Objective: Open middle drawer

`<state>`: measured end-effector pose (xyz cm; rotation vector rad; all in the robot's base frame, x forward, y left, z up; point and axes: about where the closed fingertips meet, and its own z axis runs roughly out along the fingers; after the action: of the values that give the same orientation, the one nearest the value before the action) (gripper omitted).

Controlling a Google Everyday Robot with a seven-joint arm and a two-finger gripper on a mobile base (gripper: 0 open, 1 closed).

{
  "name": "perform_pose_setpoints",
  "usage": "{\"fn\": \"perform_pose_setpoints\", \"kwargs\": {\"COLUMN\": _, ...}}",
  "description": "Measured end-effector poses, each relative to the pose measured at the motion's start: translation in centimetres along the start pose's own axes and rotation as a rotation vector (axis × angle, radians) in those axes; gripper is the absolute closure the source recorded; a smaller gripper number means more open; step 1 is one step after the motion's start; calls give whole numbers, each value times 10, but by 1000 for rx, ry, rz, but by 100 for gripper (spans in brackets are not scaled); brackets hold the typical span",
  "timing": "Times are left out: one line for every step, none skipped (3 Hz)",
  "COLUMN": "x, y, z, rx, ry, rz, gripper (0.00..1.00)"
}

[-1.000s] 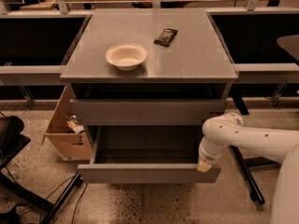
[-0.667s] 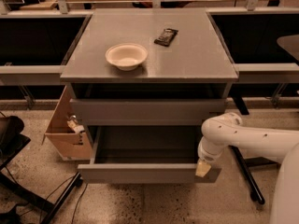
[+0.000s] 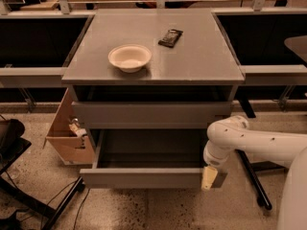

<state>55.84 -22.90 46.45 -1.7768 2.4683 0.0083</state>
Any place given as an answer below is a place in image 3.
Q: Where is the grey drawer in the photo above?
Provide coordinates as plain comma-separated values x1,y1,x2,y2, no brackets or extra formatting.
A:
80,128,228,190
72,102,231,129

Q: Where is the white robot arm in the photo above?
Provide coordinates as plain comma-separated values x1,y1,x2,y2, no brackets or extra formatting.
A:
202,116,307,230

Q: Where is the grey drawer cabinet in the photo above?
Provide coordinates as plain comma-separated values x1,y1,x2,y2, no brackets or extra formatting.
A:
61,8,246,170

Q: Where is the grey top drawer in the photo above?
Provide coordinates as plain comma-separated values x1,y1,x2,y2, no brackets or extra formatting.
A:
72,102,231,129

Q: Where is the black stand base right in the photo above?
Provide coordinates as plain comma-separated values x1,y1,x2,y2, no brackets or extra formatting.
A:
236,150,283,211

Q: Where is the black stand base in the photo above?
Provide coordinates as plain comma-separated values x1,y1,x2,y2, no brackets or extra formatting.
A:
236,150,283,211
0,175,86,230

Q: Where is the black snack packet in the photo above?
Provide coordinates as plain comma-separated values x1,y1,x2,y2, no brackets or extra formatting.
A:
158,29,183,48

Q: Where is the white paper bowl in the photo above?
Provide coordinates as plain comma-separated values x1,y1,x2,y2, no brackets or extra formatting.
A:
108,44,152,73

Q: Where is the dark office chair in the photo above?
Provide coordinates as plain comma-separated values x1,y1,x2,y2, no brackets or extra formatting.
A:
0,119,32,174

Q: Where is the black stand base left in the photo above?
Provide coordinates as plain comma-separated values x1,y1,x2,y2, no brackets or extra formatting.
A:
0,175,86,230

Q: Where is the black cable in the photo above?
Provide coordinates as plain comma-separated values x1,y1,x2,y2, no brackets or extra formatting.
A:
39,179,91,230

